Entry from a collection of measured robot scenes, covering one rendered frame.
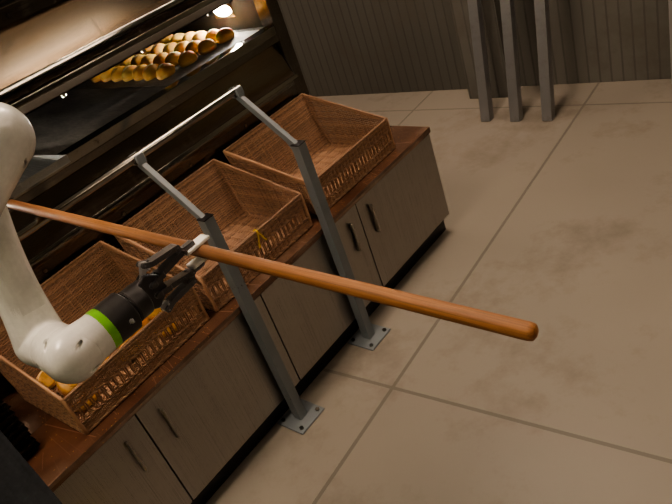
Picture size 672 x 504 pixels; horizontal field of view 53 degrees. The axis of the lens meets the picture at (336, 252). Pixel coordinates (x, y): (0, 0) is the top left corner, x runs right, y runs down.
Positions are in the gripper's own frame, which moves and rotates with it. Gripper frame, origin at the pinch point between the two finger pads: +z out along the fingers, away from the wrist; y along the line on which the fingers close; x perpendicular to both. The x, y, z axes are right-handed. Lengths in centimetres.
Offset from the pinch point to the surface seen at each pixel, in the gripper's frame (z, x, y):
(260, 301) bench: 44, -56, 65
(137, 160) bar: 35, -72, 1
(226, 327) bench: 27, -56, 63
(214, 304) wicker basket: 30, -61, 56
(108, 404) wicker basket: -18, -61, 57
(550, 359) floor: 98, 24, 117
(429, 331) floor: 97, -28, 117
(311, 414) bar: 39, -48, 116
